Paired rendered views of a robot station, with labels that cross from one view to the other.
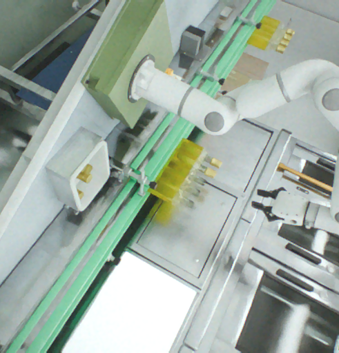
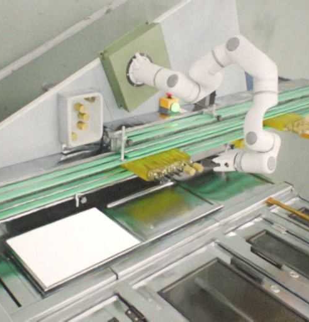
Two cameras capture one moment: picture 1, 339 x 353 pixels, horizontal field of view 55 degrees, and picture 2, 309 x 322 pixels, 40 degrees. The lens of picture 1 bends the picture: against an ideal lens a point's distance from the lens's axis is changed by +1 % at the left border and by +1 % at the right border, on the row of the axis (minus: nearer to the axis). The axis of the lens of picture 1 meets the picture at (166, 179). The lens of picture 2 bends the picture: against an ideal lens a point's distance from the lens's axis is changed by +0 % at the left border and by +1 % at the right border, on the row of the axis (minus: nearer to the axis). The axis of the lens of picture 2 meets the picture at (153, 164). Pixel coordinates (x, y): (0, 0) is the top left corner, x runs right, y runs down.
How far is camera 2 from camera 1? 124 cm
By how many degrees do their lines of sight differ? 39
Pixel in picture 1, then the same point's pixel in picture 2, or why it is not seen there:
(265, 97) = (203, 60)
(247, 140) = (246, 183)
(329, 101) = (230, 44)
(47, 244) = (38, 161)
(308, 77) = not seen: hidden behind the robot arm
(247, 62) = not seen: outside the picture
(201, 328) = (130, 263)
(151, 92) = (140, 70)
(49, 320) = (12, 192)
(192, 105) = (162, 73)
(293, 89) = (219, 52)
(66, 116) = (82, 71)
